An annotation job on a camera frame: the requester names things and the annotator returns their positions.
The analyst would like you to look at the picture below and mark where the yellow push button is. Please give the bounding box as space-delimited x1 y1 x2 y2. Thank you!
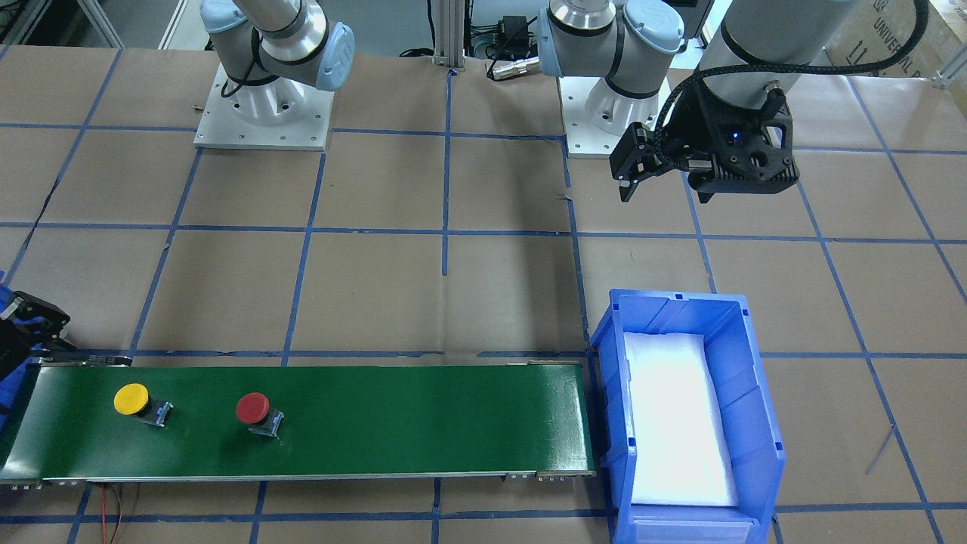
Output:
112 382 174 428

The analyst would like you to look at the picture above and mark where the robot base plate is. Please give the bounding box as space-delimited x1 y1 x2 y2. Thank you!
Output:
558 77 670 159
193 66 335 152

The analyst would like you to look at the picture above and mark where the black power adapter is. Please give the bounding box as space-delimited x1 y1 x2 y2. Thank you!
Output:
496 15 530 51

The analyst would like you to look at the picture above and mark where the white foam pad bin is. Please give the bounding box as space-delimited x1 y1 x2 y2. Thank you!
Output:
624 332 738 507

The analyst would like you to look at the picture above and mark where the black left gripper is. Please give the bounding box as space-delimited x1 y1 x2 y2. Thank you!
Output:
609 76 723 202

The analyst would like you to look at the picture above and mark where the red push button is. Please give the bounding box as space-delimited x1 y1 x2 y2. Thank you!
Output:
235 391 286 438

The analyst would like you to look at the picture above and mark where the blue plastic bin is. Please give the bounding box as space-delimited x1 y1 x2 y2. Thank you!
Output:
592 289 786 543
1 285 35 426

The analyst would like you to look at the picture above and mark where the aluminium profile post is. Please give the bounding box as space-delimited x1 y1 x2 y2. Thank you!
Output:
428 1 471 73

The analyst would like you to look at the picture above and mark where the red black wire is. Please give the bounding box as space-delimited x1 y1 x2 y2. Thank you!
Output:
98 484 125 544

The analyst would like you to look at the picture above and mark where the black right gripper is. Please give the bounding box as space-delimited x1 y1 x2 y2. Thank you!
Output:
1 292 76 382

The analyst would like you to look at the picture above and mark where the green conveyor belt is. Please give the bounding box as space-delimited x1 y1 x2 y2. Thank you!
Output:
2 363 595 484

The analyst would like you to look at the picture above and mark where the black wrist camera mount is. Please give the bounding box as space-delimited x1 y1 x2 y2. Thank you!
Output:
688 82 800 203

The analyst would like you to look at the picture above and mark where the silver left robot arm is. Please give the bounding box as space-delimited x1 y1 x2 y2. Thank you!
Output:
536 1 929 203

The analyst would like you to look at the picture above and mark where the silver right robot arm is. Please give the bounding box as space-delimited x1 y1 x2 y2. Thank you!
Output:
2 1 353 363

